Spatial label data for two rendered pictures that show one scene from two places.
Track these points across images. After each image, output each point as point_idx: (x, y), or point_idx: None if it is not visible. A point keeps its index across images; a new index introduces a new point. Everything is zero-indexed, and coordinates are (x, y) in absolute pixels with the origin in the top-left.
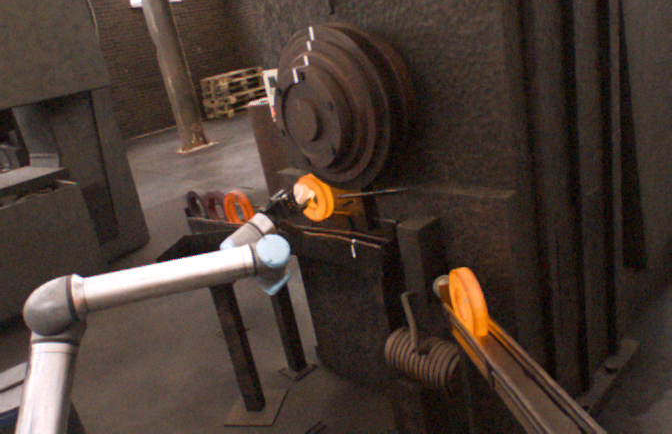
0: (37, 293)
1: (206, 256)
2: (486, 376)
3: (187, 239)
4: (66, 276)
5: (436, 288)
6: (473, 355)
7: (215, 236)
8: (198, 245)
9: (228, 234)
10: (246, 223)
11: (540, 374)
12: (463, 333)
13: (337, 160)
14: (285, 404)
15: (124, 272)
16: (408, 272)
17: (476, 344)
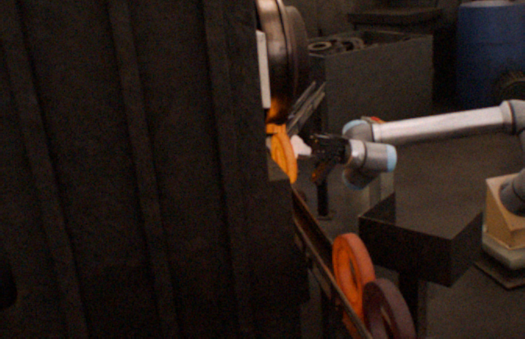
0: None
1: (405, 119)
2: (297, 131)
3: (446, 244)
4: (512, 102)
5: (271, 148)
6: (291, 138)
7: (402, 233)
8: (432, 250)
9: (384, 226)
10: (364, 144)
11: (291, 112)
12: (288, 134)
13: None
14: None
15: (468, 111)
16: None
17: (294, 123)
